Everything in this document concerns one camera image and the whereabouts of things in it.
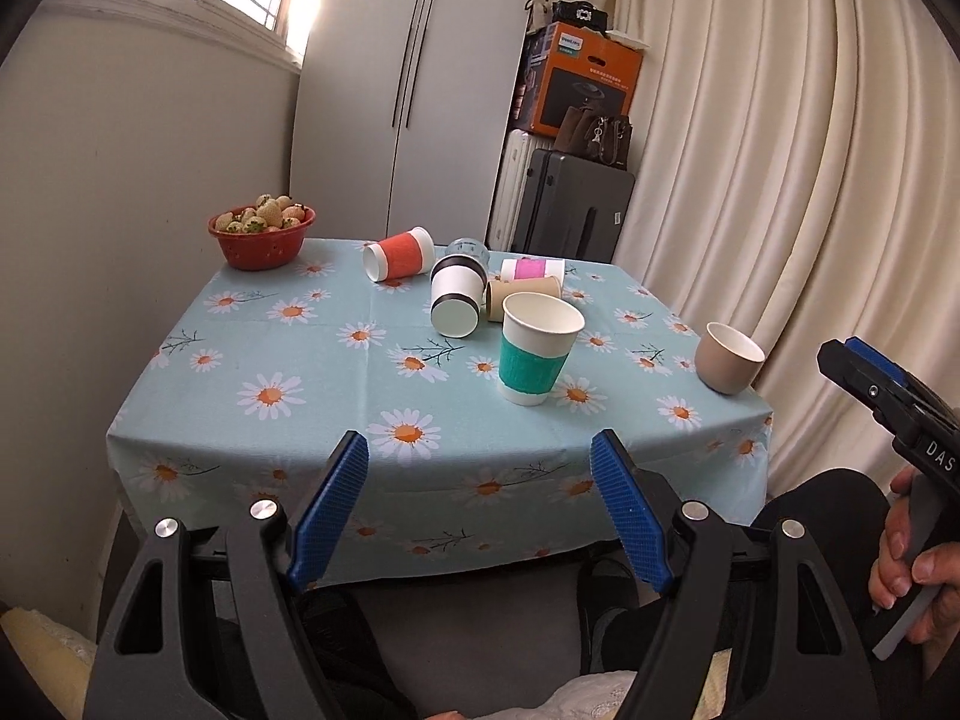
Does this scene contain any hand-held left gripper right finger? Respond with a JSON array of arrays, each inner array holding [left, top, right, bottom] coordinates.
[[589, 429, 878, 720]]

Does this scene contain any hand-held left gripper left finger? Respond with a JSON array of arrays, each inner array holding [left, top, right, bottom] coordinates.
[[82, 431, 421, 720]]

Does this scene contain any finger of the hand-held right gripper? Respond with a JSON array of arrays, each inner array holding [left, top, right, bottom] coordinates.
[[817, 336, 942, 457]]

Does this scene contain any beige ceramic cup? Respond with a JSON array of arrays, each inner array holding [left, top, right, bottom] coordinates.
[[694, 322, 766, 395]]

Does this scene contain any teal sleeve paper cup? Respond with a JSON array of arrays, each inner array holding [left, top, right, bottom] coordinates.
[[499, 292, 586, 407]]

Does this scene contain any brown kraft paper cup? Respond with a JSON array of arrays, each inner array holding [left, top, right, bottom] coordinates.
[[482, 275, 565, 323]]

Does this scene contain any black and white paper cup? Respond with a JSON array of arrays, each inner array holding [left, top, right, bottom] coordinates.
[[430, 253, 488, 338]]

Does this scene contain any pink sleeve paper cup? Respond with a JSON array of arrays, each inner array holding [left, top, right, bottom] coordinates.
[[499, 256, 569, 292]]

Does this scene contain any orange sleeve paper cup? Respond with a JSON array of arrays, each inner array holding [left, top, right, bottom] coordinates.
[[363, 226, 436, 284]]

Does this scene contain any clear glass cup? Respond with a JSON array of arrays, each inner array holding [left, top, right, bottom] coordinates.
[[444, 237, 490, 271]]

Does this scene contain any person's right hand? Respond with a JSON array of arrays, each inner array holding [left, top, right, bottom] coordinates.
[[868, 465, 960, 646]]

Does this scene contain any black sandal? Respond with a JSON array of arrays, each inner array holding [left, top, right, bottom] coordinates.
[[576, 553, 643, 674]]

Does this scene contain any blue daisy print tablecloth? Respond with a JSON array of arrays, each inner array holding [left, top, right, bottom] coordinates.
[[105, 236, 775, 587]]

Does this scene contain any white lace cloth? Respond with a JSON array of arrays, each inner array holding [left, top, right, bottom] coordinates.
[[420, 671, 646, 720]]

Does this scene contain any red colander bowl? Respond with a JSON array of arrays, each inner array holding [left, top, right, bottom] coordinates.
[[208, 204, 317, 272]]

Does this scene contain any cream curtain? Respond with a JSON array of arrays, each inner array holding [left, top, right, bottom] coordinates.
[[600, 0, 960, 496]]

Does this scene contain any pile of pale strawberries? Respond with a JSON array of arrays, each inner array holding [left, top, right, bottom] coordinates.
[[214, 193, 310, 235]]

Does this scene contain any dark grey suitcase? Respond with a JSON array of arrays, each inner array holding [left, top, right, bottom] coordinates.
[[510, 148, 637, 265]]

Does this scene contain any cream cushion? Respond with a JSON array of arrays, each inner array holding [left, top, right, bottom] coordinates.
[[0, 606, 100, 720]]

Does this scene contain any white suitcase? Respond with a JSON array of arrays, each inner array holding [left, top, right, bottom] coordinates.
[[487, 129, 537, 252]]

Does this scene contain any brown handbag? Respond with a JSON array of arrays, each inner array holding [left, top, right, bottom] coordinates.
[[553, 105, 633, 170]]

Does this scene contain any white wardrobe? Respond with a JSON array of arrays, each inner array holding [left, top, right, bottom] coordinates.
[[289, 0, 547, 263]]

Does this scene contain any orange cardboard box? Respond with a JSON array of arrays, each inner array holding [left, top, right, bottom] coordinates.
[[508, 21, 646, 140]]

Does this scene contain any black wardrobe handle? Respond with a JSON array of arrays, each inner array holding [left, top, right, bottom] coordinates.
[[391, 0, 427, 130], [405, 0, 440, 102]]

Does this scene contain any black camera bag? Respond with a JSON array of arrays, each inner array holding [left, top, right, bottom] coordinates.
[[525, 0, 610, 35]]

